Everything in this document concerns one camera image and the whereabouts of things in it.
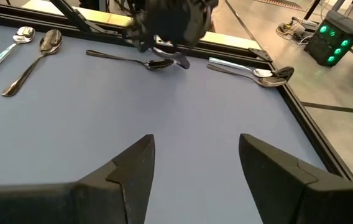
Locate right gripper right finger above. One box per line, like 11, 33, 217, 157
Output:
238, 133, 353, 224

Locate black frame clamp lever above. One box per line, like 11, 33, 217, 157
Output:
272, 65, 295, 82

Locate black PC green fans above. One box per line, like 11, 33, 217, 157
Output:
303, 18, 353, 68

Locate black aluminium table frame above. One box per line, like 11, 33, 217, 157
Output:
0, 0, 353, 185

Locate white power strip with cables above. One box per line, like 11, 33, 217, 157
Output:
275, 16, 320, 44

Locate blue-grey table mat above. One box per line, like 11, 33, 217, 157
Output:
0, 23, 329, 224

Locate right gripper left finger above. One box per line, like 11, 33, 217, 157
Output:
72, 133, 156, 224

